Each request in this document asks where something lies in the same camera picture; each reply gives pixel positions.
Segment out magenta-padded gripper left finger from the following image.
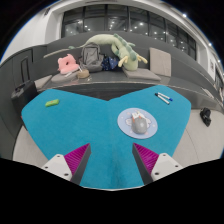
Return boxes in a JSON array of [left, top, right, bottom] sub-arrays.
[[41, 143, 92, 186]]

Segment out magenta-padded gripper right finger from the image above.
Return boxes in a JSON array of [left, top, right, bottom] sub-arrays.
[[132, 142, 185, 186]]

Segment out grey and white computer mouse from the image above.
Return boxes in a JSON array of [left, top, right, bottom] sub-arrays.
[[130, 110, 148, 135]]

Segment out round light blue mouse pad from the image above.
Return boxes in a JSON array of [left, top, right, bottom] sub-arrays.
[[116, 107, 158, 140]]

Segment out green eraser block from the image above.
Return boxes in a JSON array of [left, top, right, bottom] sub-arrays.
[[44, 98, 61, 108]]

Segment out white marker with blue cap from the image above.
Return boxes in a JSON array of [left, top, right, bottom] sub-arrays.
[[157, 91, 174, 102]]

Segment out small black bag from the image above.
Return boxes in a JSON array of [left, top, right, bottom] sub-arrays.
[[199, 107, 213, 128]]

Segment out black suitcase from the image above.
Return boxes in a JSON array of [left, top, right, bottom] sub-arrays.
[[10, 57, 38, 116]]

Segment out flat grey seat cushion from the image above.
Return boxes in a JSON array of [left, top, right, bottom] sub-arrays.
[[50, 71, 81, 84], [34, 74, 54, 90], [121, 67, 162, 82]]

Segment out pink plush cushion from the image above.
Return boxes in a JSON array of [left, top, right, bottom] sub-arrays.
[[57, 53, 81, 75]]

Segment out upright grey square cushion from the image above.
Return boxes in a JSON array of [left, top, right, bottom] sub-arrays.
[[148, 46, 173, 78]]

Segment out grey curved bench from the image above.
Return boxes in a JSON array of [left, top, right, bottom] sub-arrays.
[[31, 31, 224, 108]]

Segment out dark blue patterned bag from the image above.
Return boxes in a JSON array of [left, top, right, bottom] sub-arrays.
[[100, 55, 120, 72]]

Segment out grey backpack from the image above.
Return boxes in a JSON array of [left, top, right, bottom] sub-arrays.
[[78, 42, 105, 73]]

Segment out green dinosaur plush toy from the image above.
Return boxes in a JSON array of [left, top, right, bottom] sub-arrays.
[[83, 33, 149, 72]]

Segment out ceiling lights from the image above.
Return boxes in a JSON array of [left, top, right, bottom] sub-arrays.
[[181, 12, 213, 48]]

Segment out dark glass window wall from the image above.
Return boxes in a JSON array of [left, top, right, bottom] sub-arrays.
[[60, 4, 198, 61]]

